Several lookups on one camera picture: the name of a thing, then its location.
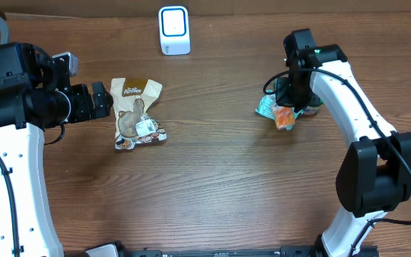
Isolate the green lid beige jar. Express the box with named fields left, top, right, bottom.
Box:
left=303, top=95, right=323, bottom=116

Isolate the orange Kleenex tissue pack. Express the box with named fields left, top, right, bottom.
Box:
left=271, top=105, right=295, bottom=130

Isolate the teal wet wipes pack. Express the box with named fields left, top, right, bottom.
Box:
left=255, top=94, right=303, bottom=120

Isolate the brown Pantree mushroom bag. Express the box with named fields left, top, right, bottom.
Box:
left=111, top=78, right=163, bottom=138

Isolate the mixed beans printed bag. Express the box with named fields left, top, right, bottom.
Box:
left=115, top=119, right=167, bottom=150

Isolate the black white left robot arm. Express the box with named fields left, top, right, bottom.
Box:
left=0, top=42, right=113, bottom=256

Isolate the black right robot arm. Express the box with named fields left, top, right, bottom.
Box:
left=271, top=29, right=411, bottom=256

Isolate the white barcode scanner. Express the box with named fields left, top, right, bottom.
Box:
left=158, top=6, right=191, bottom=56

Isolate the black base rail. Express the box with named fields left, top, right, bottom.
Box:
left=126, top=244, right=380, bottom=257

